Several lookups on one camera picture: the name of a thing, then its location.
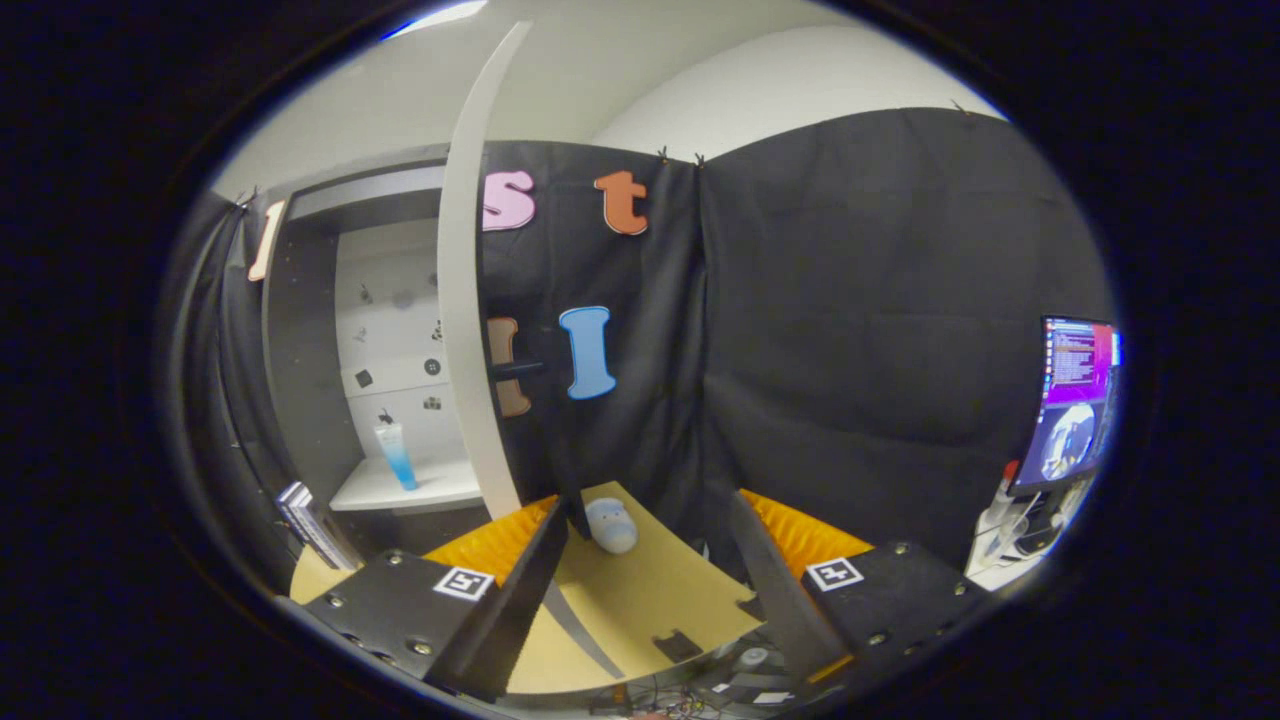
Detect white spine book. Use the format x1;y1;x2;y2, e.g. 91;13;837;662
283;485;346;569

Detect grey cabinet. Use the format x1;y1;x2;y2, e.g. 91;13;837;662
262;165;501;546

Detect pale blue round object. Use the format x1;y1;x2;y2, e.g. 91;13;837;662
585;497;639;555

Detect white bottle red cap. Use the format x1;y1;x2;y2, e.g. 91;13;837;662
985;460;1023;531

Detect computer monitor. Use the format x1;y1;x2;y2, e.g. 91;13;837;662
1008;315;1121;496

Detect tangled floor cables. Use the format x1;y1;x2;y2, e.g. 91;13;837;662
600;670;781;716

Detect white cabinet door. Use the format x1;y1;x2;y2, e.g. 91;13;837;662
437;20;536;521

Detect black backdrop cloth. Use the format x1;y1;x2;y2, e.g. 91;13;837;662
160;105;1116;591

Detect white and blue tube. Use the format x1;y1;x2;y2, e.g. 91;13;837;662
374;422;419;492

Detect white side desk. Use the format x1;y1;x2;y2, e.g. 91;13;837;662
965;520;1076;591

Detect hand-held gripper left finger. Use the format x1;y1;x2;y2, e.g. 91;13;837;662
278;495;571;701

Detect grey cover book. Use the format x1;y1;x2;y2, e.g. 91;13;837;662
290;480;361;566

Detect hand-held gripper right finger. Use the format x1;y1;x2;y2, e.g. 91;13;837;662
728;490;1001;686

